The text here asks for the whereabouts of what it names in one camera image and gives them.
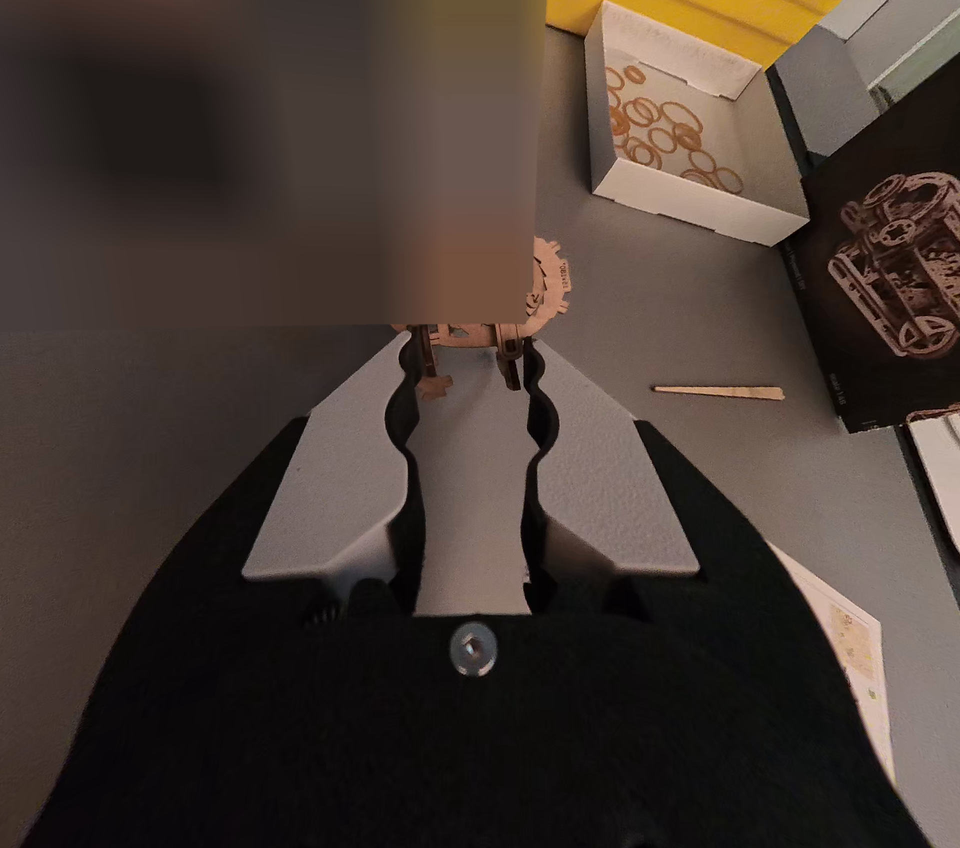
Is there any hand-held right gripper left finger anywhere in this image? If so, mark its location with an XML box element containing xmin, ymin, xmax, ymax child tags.
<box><xmin>240</xmin><ymin>329</ymin><xmax>426</xmax><ymax>615</ymax></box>

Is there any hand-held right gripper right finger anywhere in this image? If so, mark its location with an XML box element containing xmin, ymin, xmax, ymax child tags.
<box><xmin>521</xmin><ymin>336</ymin><xmax>703</xmax><ymax>615</ymax></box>

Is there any wooden model assembly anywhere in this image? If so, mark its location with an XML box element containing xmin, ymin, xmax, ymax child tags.
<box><xmin>390</xmin><ymin>236</ymin><xmax>576</xmax><ymax>404</ymax></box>

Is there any model instruction booklet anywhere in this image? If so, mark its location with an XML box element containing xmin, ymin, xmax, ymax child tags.
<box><xmin>763</xmin><ymin>539</ymin><xmax>899</xmax><ymax>783</ymax></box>

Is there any black model kit box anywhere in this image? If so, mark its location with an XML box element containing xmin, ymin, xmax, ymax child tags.
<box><xmin>778</xmin><ymin>66</ymin><xmax>960</xmax><ymax>437</ymax></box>

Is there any thin wooden stick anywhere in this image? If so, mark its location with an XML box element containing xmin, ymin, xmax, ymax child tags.
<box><xmin>651</xmin><ymin>383</ymin><xmax>786</xmax><ymax>404</ymax></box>

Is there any white cardboard tray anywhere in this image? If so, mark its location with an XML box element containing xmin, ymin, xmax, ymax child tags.
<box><xmin>583</xmin><ymin>0</ymin><xmax>813</xmax><ymax>247</ymax></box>

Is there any white cardboard box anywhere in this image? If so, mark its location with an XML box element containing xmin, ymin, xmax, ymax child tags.
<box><xmin>902</xmin><ymin>404</ymin><xmax>960</xmax><ymax>570</ymax></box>

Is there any pile of rubber bands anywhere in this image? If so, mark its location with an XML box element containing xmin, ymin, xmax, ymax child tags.
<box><xmin>604</xmin><ymin>63</ymin><xmax>746</xmax><ymax>195</ymax></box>

